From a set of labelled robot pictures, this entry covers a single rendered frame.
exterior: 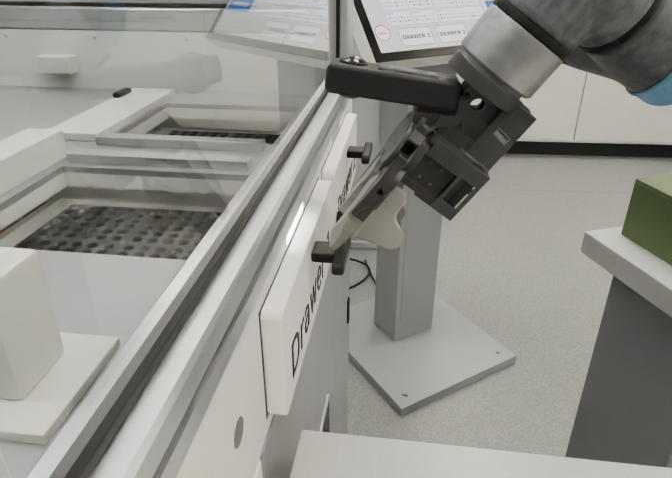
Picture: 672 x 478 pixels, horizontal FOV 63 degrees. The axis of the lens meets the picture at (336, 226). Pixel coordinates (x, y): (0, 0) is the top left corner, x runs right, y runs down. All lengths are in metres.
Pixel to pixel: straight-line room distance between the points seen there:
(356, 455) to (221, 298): 0.26
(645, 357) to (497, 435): 0.72
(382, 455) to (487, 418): 1.15
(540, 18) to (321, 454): 0.42
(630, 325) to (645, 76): 0.58
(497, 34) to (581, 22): 0.06
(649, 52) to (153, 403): 0.44
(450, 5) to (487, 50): 1.02
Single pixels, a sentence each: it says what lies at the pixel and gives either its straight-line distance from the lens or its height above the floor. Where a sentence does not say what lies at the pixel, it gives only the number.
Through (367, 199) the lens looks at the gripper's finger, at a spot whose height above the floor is 0.99.
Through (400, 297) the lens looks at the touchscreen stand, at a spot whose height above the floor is 0.21.
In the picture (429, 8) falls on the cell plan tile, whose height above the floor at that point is 1.06.
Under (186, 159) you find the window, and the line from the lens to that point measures 0.33.
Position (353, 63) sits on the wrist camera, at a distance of 0.48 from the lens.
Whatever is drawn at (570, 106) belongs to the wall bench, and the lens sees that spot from 3.70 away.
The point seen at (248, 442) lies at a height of 0.85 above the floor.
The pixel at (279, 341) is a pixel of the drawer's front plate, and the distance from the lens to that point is 0.45.
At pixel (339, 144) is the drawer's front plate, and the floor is 0.93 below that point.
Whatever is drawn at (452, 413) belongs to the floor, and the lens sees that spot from 1.69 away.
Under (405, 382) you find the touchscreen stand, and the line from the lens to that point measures 1.71.
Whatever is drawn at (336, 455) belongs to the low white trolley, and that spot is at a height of 0.76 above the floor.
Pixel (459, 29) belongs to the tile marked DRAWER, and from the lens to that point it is 1.46.
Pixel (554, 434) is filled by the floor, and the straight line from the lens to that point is 1.71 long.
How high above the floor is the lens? 1.18
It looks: 27 degrees down
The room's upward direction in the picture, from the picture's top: straight up
